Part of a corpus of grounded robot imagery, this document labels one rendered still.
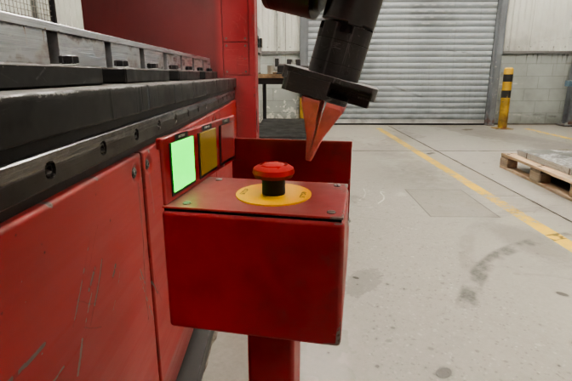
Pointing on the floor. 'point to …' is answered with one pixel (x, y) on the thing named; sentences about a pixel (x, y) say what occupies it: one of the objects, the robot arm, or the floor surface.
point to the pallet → (540, 173)
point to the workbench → (285, 127)
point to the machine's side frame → (184, 18)
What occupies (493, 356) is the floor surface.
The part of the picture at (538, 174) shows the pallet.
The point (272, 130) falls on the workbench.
